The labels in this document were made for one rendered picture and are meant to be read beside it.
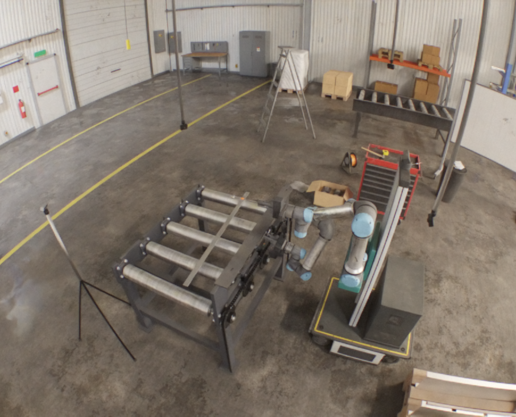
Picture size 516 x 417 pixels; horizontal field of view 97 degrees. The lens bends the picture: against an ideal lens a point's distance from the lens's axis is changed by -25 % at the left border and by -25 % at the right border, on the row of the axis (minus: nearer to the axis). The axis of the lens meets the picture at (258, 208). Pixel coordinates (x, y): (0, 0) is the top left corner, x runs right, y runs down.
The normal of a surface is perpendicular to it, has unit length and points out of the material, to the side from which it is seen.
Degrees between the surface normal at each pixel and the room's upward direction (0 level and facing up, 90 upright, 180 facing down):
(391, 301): 0
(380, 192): 90
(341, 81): 90
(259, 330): 0
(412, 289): 0
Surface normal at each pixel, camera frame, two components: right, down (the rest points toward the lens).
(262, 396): 0.00, -0.80
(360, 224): -0.45, 0.42
